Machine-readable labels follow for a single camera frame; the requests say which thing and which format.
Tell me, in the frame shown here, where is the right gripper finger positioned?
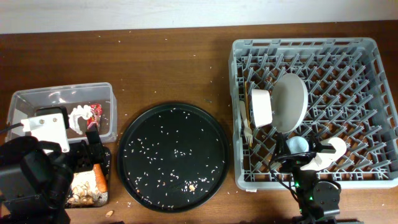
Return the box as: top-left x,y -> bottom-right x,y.
275,133 -> 288,157
308,136 -> 336,154

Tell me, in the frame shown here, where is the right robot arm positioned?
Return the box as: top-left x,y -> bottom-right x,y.
268,133 -> 347,223

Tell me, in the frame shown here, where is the wooden chopstick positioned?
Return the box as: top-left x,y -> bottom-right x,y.
244,82 -> 252,147

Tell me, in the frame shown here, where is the orange carrot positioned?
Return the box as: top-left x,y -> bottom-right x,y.
93,164 -> 108,193

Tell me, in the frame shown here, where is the black rectangular tray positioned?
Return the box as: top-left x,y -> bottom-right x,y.
62,144 -> 112,208

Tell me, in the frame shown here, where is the red snack wrapper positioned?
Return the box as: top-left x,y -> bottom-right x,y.
86,103 -> 103,130

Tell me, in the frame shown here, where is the light blue cup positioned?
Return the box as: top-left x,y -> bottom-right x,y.
286,136 -> 309,154

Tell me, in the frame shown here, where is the grey round plate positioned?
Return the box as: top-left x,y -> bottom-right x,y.
271,73 -> 308,134

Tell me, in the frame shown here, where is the white paper cup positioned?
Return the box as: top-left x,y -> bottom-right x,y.
320,137 -> 347,161

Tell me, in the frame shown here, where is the round black serving tray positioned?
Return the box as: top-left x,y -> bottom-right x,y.
117,103 -> 229,213

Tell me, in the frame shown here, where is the white plastic fork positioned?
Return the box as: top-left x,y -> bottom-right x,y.
239,101 -> 252,146

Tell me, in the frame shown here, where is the white bowl with leftovers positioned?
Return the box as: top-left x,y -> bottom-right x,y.
251,89 -> 272,128

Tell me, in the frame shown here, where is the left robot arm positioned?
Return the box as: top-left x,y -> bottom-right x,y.
1,131 -> 109,223

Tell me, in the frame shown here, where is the clear plastic bin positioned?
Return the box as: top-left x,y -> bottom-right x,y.
6,82 -> 118,142

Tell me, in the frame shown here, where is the grey plastic dishwasher rack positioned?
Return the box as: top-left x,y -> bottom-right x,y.
228,38 -> 397,192

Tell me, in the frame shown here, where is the white napkin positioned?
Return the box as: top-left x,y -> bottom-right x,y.
68,105 -> 93,135

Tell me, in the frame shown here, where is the food leftovers pile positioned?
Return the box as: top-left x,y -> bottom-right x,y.
67,170 -> 108,206

